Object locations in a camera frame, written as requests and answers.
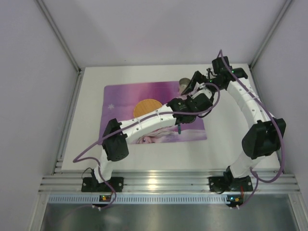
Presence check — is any beige metal cup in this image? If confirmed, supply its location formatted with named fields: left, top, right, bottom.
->
left=179, top=78, right=191, bottom=94

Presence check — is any round orange woven plate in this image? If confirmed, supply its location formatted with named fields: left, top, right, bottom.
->
left=133, top=99, right=162, bottom=117

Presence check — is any purple printed cloth placemat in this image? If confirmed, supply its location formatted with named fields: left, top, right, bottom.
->
left=99, top=81, right=207, bottom=144

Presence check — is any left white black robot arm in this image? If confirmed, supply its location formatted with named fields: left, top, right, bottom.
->
left=92, top=89, right=213, bottom=183

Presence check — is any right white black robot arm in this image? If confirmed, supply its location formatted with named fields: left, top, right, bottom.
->
left=182, top=52, right=286, bottom=190

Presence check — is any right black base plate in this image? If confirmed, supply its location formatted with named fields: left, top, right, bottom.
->
left=208, top=176, right=253, bottom=194

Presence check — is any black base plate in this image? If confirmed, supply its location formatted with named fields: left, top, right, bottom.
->
left=81, top=177, right=124, bottom=193
left=208, top=176, right=253, bottom=194

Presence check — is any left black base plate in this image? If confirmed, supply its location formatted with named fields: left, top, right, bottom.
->
left=81, top=177, right=124, bottom=193

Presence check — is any aluminium mounting rail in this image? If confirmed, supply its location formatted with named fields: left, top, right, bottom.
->
left=38, top=170, right=300, bottom=194

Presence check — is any perforated grey cable duct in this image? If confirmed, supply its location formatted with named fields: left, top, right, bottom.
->
left=48, top=193, right=244, bottom=205

